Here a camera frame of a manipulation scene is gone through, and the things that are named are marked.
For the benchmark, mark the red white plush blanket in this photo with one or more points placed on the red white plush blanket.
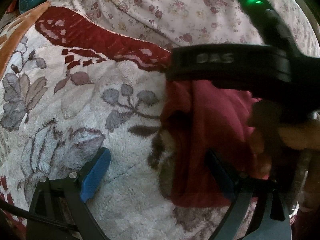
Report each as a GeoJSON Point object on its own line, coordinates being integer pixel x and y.
{"type": "Point", "coordinates": [69, 87]}

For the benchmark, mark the dark red small garment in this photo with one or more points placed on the dark red small garment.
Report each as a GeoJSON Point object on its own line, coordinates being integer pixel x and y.
{"type": "Point", "coordinates": [210, 131]}

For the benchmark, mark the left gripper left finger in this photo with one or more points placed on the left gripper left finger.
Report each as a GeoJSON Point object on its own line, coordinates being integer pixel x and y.
{"type": "Point", "coordinates": [76, 189]}

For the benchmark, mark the right hand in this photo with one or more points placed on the right hand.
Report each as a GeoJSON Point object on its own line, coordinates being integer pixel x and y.
{"type": "Point", "coordinates": [298, 138]}

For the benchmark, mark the floral white duvet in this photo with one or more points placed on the floral white duvet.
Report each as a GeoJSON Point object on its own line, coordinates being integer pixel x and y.
{"type": "Point", "coordinates": [125, 25]}

